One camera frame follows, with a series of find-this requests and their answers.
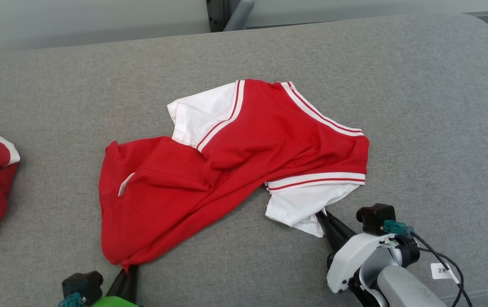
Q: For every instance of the red jersey shirt white sleeves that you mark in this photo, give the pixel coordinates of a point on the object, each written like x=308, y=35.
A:
x=235, y=170

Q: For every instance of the grey partition support foot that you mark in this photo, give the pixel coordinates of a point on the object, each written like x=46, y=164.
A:
x=240, y=12

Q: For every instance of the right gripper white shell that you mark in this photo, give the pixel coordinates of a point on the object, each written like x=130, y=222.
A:
x=348, y=260

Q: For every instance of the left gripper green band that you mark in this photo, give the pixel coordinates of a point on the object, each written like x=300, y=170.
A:
x=114, y=302

